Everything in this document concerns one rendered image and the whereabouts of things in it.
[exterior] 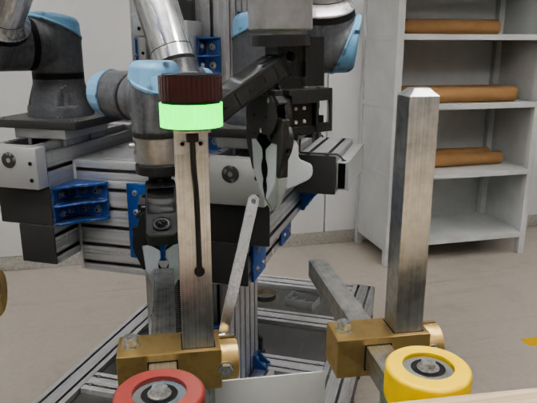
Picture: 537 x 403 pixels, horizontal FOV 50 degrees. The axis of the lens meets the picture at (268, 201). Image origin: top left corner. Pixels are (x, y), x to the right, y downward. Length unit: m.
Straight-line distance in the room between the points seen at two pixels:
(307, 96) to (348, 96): 2.80
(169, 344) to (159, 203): 0.25
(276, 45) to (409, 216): 0.24
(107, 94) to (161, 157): 0.14
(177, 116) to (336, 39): 0.67
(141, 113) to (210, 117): 0.33
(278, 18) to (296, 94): 0.09
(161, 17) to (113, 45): 2.18
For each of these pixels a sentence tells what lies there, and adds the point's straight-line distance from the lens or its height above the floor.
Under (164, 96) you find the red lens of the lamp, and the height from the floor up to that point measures 1.15.
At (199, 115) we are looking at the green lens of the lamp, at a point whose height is 1.14.
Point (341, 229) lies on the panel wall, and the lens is 3.64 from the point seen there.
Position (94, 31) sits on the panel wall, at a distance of 3.23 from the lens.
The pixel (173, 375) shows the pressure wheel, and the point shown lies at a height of 0.91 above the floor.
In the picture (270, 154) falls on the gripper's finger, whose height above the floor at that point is 1.07.
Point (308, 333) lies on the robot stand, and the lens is 2.11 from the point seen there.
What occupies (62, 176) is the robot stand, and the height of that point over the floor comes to 0.92.
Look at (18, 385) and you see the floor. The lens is 2.39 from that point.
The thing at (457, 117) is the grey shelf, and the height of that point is 0.76.
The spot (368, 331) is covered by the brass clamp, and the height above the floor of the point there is 0.87.
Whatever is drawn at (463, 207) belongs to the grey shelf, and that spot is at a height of 0.17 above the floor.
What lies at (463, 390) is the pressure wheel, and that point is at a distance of 0.57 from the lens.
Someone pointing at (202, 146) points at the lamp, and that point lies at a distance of 0.59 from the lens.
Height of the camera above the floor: 1.20
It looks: 15 degrees down
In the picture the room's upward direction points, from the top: straight up
